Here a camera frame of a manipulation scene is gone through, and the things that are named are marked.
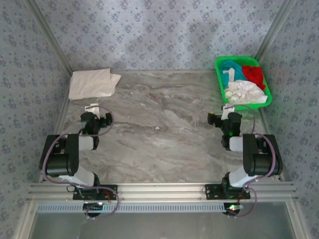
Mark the teal t-shirt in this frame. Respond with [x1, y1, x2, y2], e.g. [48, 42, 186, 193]
[219, 59, 246, 89]

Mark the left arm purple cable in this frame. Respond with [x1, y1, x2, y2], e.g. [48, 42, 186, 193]
[41, 106, 121, 220]

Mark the white t-shirt with red print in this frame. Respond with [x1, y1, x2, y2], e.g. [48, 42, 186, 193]
[223, 68, 269, 105]

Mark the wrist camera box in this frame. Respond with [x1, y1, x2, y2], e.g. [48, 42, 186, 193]
[221, 104, 235, 120]
[84, 103, 100, 120]

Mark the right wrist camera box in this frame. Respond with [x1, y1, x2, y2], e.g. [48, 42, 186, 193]
[221, 104, 235, 120]

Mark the grey slotted cable duct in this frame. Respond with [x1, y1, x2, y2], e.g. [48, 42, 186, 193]
[36, 203, 227, 214]

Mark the aluminium cross rail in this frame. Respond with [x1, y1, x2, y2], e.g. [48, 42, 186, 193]
[26, 181, 299, 202]

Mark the black controller board with LED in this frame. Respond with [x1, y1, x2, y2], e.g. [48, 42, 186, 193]
[223, 203, 244, 218]
[83, 202, 105, 218]

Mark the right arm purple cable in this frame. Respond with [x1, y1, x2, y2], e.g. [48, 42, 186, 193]
[225, 104, 277, 218]

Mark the green plastic basket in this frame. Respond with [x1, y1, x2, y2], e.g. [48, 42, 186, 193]
[214, 56, 272, 111]

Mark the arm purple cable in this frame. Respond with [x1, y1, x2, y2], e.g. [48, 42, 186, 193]
[41, 106, 121, 220]
[225, 104, 277, 218]

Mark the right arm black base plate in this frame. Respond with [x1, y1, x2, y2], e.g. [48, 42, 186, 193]
[204, 183, 251, 200]

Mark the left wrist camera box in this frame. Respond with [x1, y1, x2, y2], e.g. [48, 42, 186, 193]
[84, 103, 100, 120]

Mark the aluminium corner post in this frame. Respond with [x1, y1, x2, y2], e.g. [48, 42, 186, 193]
[253, 0, 298, 66]
[24, 0, 73, 74]

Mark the folded plain white t-shirt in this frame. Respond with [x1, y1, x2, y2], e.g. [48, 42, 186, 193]
[68, 67, 122, 101]

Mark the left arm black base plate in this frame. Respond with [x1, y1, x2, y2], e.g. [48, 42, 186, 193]
[72, 184, 118, 201]

